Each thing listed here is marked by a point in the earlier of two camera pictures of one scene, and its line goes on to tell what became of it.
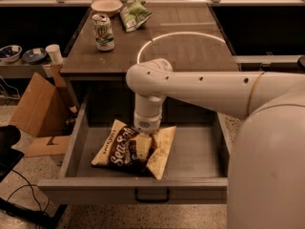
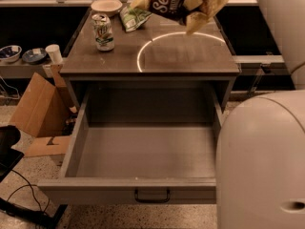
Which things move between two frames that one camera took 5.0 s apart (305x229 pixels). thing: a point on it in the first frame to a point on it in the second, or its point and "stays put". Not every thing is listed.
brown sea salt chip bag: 131,150 to 181,3
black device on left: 10,135 stays put
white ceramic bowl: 107,7 stays put
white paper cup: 55,53 stays put
